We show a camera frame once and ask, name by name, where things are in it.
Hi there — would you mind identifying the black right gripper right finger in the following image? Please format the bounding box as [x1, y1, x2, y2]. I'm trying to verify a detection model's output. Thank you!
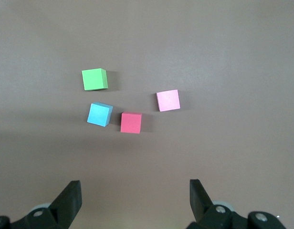
[186, 178, 287, 229]

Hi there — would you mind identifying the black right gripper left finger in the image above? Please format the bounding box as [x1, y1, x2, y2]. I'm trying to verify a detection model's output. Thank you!
[0, 180, 83, 229]

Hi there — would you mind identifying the blue foam cube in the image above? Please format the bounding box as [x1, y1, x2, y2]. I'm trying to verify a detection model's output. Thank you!
[86, 102, 114, 127]

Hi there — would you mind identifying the green foam cube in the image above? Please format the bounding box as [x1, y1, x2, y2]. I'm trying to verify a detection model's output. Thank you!
[81, 68, 109, 91]

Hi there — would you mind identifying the red foam cube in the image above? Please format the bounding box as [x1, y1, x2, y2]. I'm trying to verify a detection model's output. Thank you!
[120, 112, 142, 134]

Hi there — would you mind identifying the pink foam cube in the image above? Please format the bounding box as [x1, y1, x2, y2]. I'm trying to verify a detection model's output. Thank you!
[156, 89, 181, 112]

